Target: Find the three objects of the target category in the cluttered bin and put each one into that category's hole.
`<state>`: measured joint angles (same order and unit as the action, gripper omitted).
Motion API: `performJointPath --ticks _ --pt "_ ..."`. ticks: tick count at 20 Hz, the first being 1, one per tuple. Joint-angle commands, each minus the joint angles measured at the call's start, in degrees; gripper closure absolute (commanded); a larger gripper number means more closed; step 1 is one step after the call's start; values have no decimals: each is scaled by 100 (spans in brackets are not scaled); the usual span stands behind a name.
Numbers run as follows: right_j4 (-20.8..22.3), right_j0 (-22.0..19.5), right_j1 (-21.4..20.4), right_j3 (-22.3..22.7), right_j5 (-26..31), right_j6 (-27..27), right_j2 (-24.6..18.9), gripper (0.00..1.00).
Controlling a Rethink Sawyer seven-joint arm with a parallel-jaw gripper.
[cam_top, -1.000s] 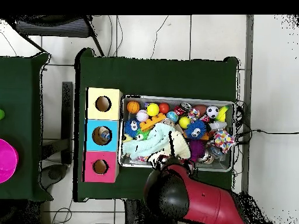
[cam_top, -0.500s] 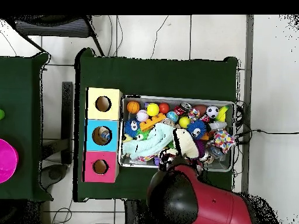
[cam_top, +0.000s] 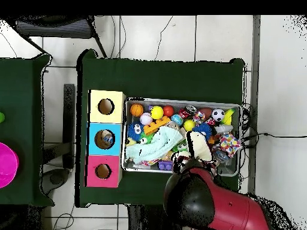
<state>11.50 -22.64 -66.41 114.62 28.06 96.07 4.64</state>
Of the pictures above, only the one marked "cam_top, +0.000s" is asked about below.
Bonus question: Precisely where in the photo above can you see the polka dot cloth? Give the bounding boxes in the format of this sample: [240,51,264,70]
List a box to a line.
[212,132,242,159]

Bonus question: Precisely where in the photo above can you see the pink round bowl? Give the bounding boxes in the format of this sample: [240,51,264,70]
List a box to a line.
[0,142,20,189]

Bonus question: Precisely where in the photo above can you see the dark green table cloth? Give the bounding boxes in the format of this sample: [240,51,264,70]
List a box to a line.
[75,49,246,208]
[0,53,55,208]

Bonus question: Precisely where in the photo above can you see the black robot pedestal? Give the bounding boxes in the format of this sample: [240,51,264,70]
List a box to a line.
[127,205,168,230]

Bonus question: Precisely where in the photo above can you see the blue spiky toy big eyes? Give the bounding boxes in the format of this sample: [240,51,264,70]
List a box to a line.
[127,120,145,142]

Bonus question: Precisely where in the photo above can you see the black flat panel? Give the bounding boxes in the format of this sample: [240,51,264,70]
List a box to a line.
[62,83,76,170]

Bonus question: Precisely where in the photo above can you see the yellow smiley ball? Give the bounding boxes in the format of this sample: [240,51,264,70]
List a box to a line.
[150,105,164,120]

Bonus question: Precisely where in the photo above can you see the shallow silver mesh bin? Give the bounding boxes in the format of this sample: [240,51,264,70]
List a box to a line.
[121,96,243,178]

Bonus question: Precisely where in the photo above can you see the grey floor cable cover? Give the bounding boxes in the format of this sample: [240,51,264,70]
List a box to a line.
[246,15,261,196]

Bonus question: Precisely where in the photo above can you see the black chair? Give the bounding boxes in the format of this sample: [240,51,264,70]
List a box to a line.
[4,15,109,59]

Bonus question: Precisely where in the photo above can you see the mint green waffle cloth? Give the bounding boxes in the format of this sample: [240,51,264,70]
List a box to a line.
[125,125,184,165]

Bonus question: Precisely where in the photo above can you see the small orange basketball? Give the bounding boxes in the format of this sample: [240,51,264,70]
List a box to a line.
[130,103,145,117]

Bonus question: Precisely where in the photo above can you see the wooden box with three holes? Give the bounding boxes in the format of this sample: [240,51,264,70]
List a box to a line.
[83,89,127,189]

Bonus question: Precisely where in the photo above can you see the cream waffle cloth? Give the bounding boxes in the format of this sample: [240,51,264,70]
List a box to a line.
[186,131,213,162]

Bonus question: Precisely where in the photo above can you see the blue spiky toy small eyes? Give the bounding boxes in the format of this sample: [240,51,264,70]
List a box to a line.
[191,122,213,140]

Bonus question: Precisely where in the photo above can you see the grey crushed bottle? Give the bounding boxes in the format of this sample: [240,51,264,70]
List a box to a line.
[213,124,234,135]

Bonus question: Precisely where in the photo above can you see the grey oval stand base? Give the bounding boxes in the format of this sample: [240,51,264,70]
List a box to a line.
[41,168,71,195]

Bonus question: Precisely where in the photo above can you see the orange building block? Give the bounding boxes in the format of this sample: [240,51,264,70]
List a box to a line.
[143,115,171,136]

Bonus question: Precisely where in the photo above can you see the black cable with plug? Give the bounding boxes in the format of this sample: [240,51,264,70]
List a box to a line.
[242,132,307,140]

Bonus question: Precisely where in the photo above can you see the small soccer ball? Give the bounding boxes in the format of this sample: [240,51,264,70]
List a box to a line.
[211,108,225,122]

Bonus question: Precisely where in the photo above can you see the crushed clear plastic bottle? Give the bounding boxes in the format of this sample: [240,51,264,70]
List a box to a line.
[100,132,115,147]

